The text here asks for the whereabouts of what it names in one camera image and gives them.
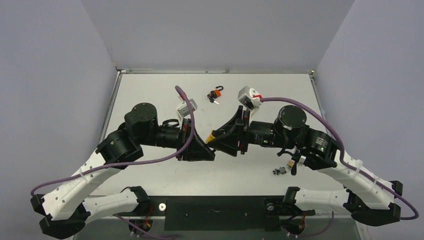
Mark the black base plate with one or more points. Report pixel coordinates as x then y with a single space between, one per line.
220 213

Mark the orange padlock with keys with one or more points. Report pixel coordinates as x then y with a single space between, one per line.
214 94

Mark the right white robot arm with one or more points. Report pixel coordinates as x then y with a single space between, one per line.
363 197

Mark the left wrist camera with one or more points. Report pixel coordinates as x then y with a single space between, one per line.
183 109

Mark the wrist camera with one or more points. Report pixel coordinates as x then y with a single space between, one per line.
183 109
251 100

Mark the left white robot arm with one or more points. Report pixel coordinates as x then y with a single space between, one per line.
69 208

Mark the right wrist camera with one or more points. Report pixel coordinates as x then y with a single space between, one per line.
251 100

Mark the yellow padlock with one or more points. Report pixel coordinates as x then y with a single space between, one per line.
210 137

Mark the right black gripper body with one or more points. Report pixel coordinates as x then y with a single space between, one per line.
244 131

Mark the brass long-shackle padlock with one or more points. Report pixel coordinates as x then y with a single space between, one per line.
284 169

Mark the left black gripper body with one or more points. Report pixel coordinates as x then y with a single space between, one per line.
186 133

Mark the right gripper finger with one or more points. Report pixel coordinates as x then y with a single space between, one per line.
225 144
233 127

